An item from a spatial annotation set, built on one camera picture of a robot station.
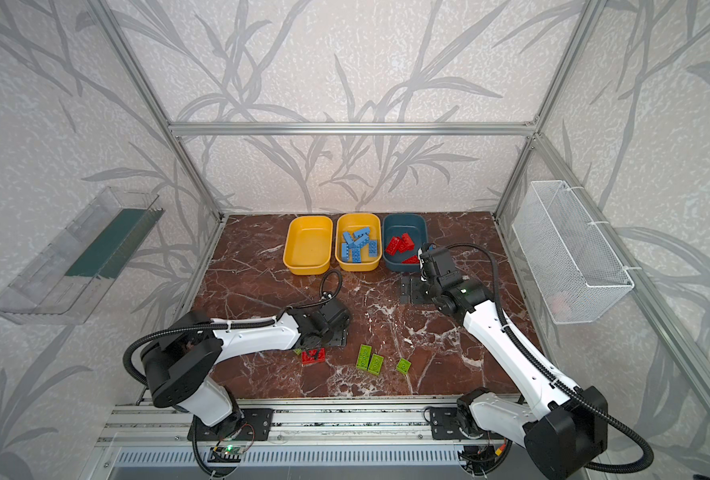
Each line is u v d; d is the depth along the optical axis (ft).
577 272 2.00
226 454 2.36
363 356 2.83
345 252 3.45
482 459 2.36
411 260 3.45
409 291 2.28
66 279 2.11
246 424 2.38
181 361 1.45
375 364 2.81
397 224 3.82
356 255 3.43
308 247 3.59
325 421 2.47
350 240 3.58
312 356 2.79
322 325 2.26
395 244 3.51
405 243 3.55
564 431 1.22
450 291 1.76
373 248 3.56
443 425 2.41
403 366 2.70
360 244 3.55
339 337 2.63
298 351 2.77
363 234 3.66
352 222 3.85
